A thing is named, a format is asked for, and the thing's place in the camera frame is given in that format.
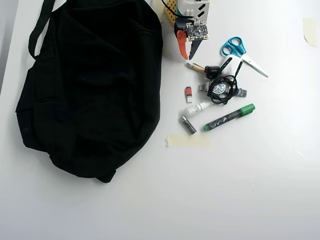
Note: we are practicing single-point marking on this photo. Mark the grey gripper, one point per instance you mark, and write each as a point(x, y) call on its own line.
point(181, 39)

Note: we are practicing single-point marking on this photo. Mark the green whiteboard marker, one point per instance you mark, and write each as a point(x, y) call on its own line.
point(225, 118)

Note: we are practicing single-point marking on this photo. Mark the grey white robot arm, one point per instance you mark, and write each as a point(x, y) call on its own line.
point(192, 6)

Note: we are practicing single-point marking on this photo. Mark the black fabric bag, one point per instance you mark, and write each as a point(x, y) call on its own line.
point(87, 87)

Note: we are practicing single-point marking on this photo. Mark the wooden pen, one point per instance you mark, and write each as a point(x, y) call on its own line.
point(197, 67)

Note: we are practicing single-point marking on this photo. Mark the yellow perforated base block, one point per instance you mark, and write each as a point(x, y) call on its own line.
point(170, 12)

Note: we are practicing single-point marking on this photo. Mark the white earbud case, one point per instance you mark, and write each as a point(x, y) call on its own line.
point(231, 65)

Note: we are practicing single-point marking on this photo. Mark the red USB flash drive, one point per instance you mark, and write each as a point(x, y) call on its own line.
point(188, 93)

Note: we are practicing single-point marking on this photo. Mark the silver metal wristwatch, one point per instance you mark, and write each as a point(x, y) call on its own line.
point(220, 88)

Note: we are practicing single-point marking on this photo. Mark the white dropper bottle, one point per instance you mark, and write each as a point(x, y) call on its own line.
point(191, 110)

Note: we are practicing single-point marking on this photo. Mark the grey cylindrical battery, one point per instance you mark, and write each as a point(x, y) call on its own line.
point(187, 125)

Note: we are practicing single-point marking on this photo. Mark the long masking tape strip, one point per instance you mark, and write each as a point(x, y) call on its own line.
point(190, 141)

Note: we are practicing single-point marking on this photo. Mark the short masking tape strip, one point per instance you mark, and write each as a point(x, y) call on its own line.
point(310, 32)

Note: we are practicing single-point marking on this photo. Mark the camera circuit board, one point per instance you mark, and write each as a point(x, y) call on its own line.
point(197, 30)

